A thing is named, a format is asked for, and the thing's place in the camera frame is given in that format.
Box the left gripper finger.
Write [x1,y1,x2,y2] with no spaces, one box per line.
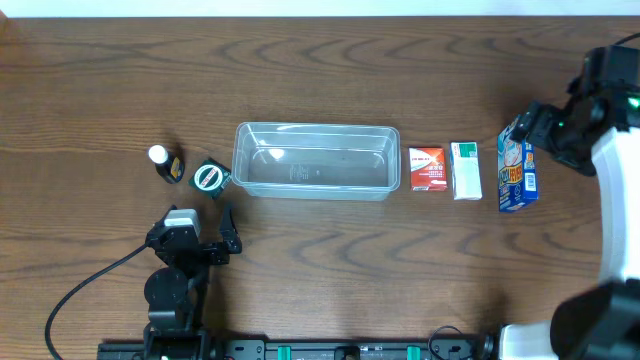
[149,205,177,239]
[219,203,239,244]

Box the blue cooling patch box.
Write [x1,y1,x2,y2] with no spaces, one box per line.
[497,117,539,213]

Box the white green medicine box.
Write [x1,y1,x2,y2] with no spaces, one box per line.
[450,142,483,200]

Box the red medicine box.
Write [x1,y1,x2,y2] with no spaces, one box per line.
[409,147,448,192]

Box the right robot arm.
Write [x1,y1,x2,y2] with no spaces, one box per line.
[497,41,639,359]

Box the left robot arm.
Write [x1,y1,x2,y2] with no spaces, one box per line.
[142,205,242,360]

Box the clear plastic container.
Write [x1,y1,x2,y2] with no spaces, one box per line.
[231,122,402,201]

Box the dark syrup bottle white cap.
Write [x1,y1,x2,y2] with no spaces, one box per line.
[148,144,185,184]

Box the green Zam-Buk ointment box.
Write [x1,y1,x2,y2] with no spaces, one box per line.
[189,159,231,199]

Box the black mounting rail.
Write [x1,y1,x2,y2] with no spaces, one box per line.
[96,337,497,360]

